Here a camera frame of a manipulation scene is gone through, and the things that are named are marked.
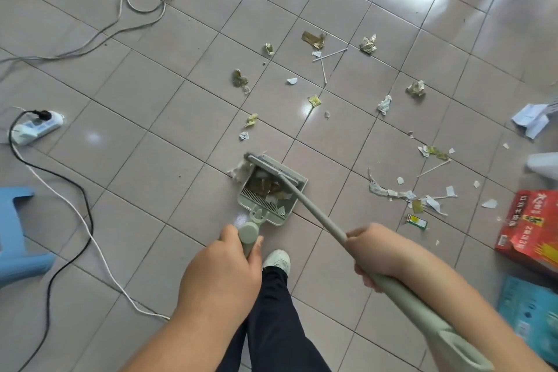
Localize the pale green long-handled broom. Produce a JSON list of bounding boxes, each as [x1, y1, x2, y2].
[[246, 153, 494, 372]]

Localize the person's dark trouser leg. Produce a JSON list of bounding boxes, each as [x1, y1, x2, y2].
[[217, 266, 333, 372]]

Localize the folded white paper sheet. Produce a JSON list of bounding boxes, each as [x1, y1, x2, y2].
[[510, 96, 558, 140]]

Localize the person's right forearm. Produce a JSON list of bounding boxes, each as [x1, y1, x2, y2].
[[391, 253, 542, 372]]

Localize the red cardboard box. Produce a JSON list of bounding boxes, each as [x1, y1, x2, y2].
[[494, 189, 558, 275]]

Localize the litter pile inside dustpan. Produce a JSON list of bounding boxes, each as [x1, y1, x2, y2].
[[248, 168, 295, 218]]

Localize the person's right hand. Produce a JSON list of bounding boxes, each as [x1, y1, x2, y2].
[[346, 223, 420, 294]]

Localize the grey dust clump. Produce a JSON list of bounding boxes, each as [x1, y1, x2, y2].
[[227, 160, 250, 181]]

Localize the light blue cardboard box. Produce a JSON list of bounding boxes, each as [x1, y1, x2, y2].
[[496, 274, 558, 366]]

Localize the white power strip cable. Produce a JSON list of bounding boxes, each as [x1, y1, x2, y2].
[[10, 142, 171, 323]]

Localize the scattered crumpled gold wrappers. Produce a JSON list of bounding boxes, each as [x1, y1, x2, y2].
[[231, 31, 450, 214]]

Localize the person's left hand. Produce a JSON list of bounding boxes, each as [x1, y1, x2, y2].
[[176, 224, 265, 323]]

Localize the black power cable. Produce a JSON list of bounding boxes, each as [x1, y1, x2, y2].
[[7, 109, 95, 372]]

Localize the pale green dustpan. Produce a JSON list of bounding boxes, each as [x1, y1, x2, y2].
[[237, 155, 309, 257]]

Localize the scattered white paper scraps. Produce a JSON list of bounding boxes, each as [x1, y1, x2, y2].
[[238, 50, 511, 216]]

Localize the twisted white paper strip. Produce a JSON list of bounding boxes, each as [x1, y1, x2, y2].
[[367, 167, 418, 202]]

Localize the white power strip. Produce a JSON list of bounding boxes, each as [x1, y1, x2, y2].
[[10, 110, 65, 146]]

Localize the person's left forearm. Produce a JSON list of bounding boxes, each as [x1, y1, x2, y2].
[[117, 304, 250, 372]]

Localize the blue plastic stool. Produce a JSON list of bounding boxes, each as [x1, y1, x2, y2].
[[0, 186, 58, 290]]

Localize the person's white shoe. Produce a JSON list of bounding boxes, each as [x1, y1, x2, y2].
[[262, 249, 291, 277]]

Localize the white plastic object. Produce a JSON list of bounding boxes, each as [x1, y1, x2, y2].
[[526, 152, 558, 181]]

